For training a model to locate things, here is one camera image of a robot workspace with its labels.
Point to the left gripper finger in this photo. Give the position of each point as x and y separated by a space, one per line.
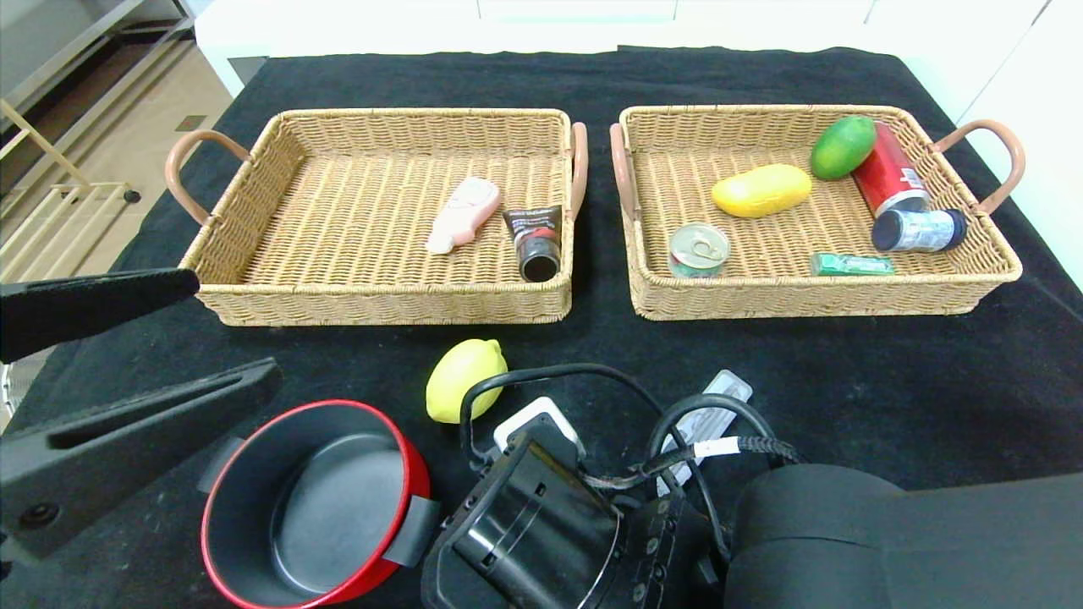
118 448
93 309

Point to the small silver tin can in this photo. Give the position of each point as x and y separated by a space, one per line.
699 247

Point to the yellow mango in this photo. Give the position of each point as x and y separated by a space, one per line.
761 190

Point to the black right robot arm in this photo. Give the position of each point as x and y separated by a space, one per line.
846 541

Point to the rectangular wicker basket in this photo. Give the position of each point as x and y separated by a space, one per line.
804 245
338 218

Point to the yellow wooden rack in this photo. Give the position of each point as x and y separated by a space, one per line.
59 222

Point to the red pot black interior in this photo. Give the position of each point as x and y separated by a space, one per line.
338 516

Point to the grey metal shelf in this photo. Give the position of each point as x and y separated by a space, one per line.
76 51

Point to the yellow lemon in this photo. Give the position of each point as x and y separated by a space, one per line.
461 376

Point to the pink lotion bottle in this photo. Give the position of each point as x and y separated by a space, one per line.
464 210

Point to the black cosmetic tube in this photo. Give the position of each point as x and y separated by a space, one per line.
535 235

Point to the black tablecloth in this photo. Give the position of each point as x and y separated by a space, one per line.
541 80

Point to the clear plastic razor case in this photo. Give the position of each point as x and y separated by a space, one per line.
729 387

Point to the green chewing gum pack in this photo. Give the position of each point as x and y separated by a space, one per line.
850 264

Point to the green oval fruit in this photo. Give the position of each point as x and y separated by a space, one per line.
842 148

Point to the red drink can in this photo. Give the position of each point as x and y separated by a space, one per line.
884 172

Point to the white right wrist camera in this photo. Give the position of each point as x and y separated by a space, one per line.
537 414

